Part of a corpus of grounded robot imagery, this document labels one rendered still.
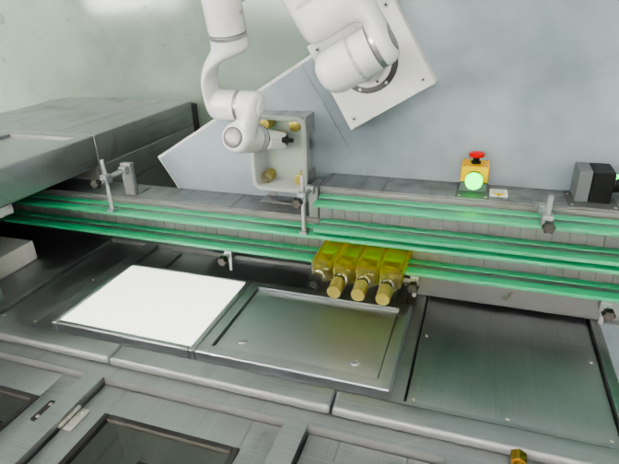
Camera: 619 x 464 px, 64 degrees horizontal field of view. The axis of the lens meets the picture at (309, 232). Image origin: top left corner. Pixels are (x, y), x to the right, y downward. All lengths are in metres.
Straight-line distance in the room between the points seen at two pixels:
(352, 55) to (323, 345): 0.66
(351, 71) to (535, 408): 0.79
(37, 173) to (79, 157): 0.18
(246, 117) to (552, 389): 0.92
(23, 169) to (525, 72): 1.42
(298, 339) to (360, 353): 0.16
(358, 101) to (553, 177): 0.55
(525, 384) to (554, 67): 0.75
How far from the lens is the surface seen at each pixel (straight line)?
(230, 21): 1.15
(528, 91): 1.40
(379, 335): 1.26
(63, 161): 1.82
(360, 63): 1.05
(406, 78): 1.35
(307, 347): 1.22
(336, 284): 1.19
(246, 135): 1.21
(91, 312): 1.49
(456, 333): 1.36
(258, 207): 1.52
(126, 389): 1.27
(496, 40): 1.38
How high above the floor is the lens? 2.13
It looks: 59 degrees down
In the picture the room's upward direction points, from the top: 142 degrees counter-clockwise
